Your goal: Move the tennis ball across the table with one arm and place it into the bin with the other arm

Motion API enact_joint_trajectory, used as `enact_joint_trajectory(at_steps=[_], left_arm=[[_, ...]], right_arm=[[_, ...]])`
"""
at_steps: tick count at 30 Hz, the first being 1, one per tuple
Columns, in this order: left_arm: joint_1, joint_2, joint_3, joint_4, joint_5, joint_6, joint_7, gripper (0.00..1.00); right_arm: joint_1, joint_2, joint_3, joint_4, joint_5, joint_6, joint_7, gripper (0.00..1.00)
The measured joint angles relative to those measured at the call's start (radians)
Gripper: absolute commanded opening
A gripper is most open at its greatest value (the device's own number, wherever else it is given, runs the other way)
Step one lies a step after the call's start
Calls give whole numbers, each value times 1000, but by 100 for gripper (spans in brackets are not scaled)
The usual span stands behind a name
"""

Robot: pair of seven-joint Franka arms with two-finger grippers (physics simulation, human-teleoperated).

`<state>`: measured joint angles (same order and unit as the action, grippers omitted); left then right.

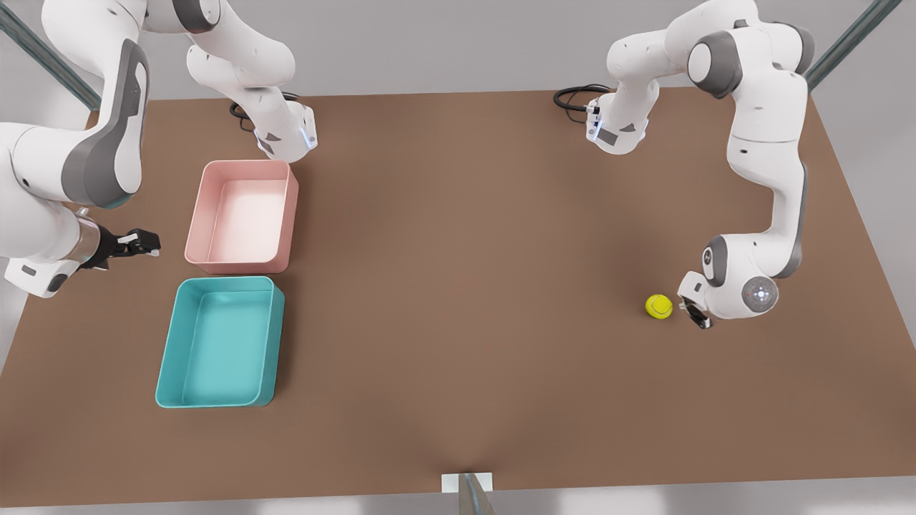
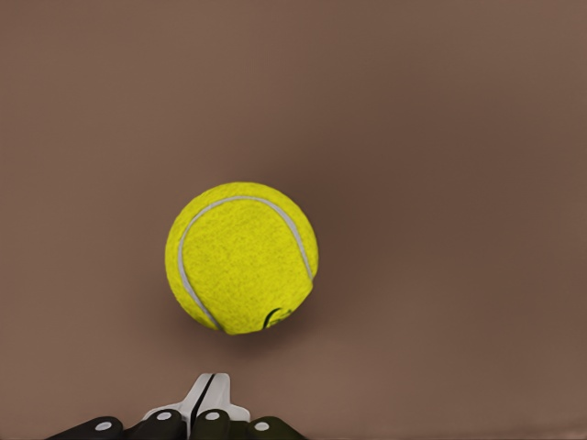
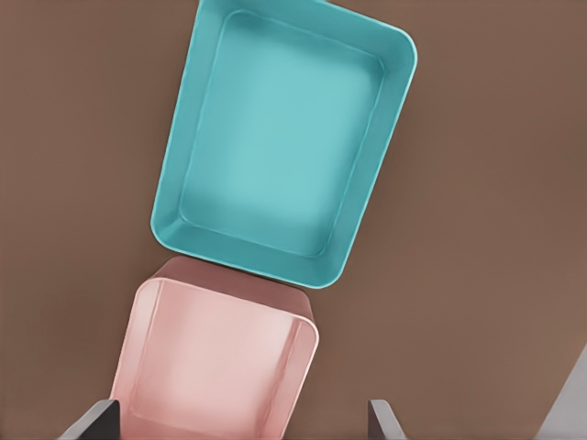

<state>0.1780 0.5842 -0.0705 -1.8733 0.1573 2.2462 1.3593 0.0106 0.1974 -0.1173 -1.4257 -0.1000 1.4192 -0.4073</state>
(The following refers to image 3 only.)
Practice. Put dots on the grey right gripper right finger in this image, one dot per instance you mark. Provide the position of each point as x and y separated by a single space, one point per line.
384 421

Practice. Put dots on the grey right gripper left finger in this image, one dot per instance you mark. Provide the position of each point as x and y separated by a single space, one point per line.
94 421

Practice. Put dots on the pink rectangular tray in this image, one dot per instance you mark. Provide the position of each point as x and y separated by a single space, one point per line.
211 362

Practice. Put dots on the teal rectangular tray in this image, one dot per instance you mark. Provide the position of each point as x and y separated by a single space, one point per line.
275 151

